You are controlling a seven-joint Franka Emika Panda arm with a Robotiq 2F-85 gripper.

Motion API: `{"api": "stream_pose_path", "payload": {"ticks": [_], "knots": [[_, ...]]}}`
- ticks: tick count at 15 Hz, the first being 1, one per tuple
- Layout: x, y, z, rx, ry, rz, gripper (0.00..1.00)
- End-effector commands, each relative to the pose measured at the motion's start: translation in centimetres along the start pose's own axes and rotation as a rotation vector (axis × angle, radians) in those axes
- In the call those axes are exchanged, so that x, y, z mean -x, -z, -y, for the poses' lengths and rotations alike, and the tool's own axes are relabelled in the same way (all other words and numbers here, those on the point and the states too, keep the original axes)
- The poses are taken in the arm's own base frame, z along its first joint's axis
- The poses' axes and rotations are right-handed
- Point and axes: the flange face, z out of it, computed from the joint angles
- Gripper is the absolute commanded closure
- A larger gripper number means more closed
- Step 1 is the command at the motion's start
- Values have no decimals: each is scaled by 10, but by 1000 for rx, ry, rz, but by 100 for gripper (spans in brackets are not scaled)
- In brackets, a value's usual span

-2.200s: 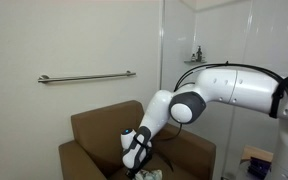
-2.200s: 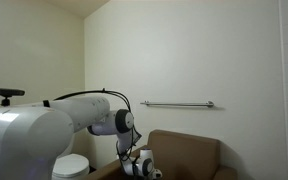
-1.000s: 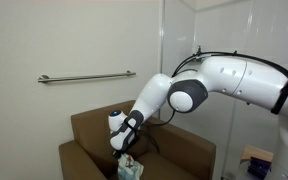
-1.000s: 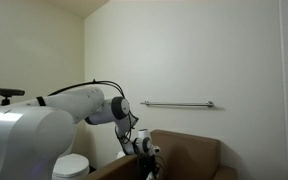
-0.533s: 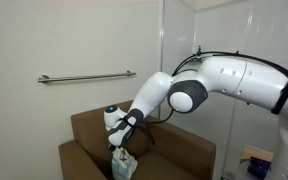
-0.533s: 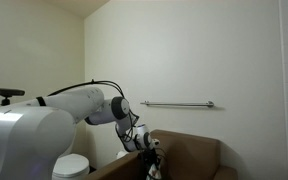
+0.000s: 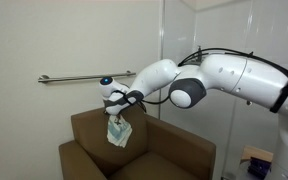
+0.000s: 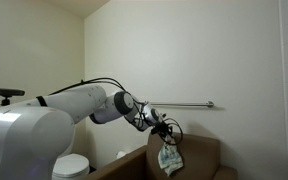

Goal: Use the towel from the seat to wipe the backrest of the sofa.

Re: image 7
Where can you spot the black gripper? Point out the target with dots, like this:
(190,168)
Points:
(115,108)

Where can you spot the patterned white blue towel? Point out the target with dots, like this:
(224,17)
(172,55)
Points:
(119,133)

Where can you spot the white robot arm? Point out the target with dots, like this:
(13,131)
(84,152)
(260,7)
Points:
(234,76)

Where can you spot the glass shower door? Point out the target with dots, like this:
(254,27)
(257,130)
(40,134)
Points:
(184,33)

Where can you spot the tall soap dispenser bottle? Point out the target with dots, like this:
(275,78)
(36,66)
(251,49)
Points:
(199,49)

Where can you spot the light wooden box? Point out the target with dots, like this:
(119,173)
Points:
(257,154)

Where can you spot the dark purple object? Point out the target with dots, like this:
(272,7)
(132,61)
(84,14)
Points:
(259,166)

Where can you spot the steel wall towel bar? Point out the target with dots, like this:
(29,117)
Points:
(84,78)

